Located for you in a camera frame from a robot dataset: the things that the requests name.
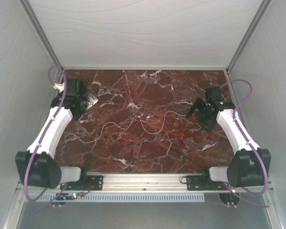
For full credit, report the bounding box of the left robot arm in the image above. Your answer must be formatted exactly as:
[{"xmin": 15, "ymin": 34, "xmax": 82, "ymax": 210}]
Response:
[{"xmin": 15, "ymin": 79, "xmax": 98, "ymax": 190}]

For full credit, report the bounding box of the aluminium front rail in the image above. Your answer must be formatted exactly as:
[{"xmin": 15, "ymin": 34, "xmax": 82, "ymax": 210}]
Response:
[{"xmin": 16, "ymin": 173, "xmax": 274, "ymax": 191}]

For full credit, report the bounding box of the white wire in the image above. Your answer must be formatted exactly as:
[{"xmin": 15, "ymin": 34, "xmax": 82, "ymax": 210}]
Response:
[{"xmin": 64, "ymin": 111, "xmax": 194, "ymax": 145}]

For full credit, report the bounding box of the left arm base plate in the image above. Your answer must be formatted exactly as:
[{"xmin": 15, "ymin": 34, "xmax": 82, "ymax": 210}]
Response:
[{"xmin": 65, "ymin": 175, "xmax": 103, "ymax": 191}]

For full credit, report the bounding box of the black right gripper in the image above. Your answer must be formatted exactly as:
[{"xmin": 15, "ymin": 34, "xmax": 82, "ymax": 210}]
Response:
[{"xmin": 186, "ymin": 98, "xmax": 215, "ymax": 131}]

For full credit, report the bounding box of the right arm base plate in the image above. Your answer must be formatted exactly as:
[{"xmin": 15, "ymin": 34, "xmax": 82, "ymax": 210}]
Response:
[{"xmin": 186, "ymin": 175, "xmax": 210, "ymax": 191}]

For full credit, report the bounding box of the grey slotted cable duct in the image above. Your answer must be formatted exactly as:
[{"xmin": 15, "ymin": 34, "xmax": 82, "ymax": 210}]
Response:
[{"xmin": 37, "ymin": 192, "xmax": 205, "ymax": 203}]

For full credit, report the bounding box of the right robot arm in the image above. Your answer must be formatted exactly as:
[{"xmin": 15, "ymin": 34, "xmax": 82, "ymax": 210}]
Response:
[{"xmin": 186, "ymin": 87, "xmax": 271, "ymax": 190}]

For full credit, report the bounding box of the orange wire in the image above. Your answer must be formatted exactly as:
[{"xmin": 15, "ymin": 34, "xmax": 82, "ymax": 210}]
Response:
[{"xmin": 103, "ymin": 118, "xmax": 190, "ymax": 146}]

